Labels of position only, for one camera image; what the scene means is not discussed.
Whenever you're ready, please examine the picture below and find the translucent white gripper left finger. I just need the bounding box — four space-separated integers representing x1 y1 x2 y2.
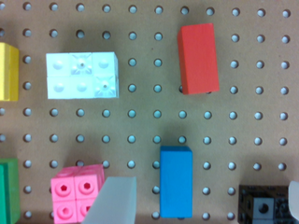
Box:
81 176 136 224

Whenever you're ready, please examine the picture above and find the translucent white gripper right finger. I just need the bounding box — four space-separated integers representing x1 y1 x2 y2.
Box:
289 181 299 216

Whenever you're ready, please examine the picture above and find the narrow blue block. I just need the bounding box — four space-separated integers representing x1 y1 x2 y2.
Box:
160 146 192 218

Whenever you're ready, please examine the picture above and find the black stud cube block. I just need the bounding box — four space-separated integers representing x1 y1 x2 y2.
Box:
237 185 299 224

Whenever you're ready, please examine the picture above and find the pink stud cube block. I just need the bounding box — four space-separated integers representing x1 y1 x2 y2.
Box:
50 164 105 224

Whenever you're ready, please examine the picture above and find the brown perforated pegboard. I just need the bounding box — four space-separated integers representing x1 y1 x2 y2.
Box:
0 0 299 224

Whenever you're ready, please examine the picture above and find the green cube with hole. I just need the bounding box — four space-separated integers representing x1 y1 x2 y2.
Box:
0 159 21 224

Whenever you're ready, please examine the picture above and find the white stud cube block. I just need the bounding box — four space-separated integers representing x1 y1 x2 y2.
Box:
46 51 119 99

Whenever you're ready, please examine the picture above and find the red rectangular block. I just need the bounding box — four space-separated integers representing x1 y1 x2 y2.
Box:
178 23 220 94

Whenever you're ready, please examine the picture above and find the yellow cube with hole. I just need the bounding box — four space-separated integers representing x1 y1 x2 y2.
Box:
0 42 19 102

